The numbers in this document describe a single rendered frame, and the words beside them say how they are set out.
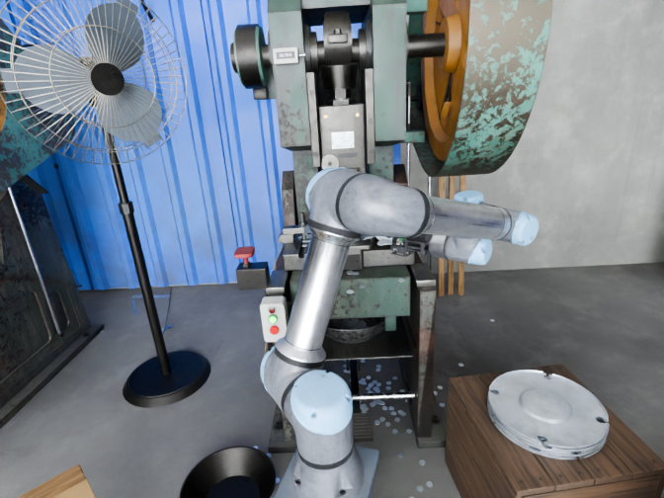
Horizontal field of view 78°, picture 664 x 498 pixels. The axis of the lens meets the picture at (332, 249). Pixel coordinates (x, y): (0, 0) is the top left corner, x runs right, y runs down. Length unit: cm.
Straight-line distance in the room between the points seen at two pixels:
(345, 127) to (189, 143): 153
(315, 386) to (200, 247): 215
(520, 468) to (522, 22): 103
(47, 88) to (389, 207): 123
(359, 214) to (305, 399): 36
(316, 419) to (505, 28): 92
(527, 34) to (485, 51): 9
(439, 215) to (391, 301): 62
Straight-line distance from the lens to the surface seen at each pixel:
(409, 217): 76
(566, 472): 123
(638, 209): 333
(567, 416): 131
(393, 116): 133
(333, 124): 137
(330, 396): 83
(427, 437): 167
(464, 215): 87
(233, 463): 165
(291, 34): 133
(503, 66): 112
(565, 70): 291
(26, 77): 166
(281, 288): 133
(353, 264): 138
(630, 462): 131
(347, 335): 154
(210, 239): 283
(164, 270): 304
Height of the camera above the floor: 122
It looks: 21 degrees down
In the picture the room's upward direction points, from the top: 4 degrees counter-clockwise
